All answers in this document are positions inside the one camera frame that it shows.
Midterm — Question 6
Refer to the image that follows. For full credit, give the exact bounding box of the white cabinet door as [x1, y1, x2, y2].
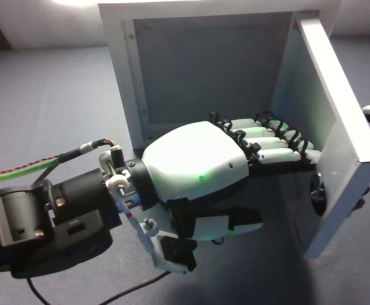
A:
[272, 13, 370, 261]

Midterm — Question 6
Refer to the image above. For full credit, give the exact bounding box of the black round door lock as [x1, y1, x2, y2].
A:
[310, 173, 329, 218]

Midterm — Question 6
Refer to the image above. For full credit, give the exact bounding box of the white cabinet box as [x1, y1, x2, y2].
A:
[97, 0, 343, 153]

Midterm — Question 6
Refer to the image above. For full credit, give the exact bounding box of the black wrist camera white bracket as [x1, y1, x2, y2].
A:
[129, 203, 199, 276]

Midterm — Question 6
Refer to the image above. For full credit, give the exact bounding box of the grey table cloth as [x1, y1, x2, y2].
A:
[0, 33, 370, 305]

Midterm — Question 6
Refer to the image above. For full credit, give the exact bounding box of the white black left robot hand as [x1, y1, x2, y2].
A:
[141, 111, 324, 244]

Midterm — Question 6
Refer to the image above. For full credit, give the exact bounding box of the thin black cable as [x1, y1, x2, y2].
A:
[25, 269, 174, 305]

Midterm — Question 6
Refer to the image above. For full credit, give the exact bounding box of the green braided cable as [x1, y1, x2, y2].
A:
[0, 139, 123, 188]

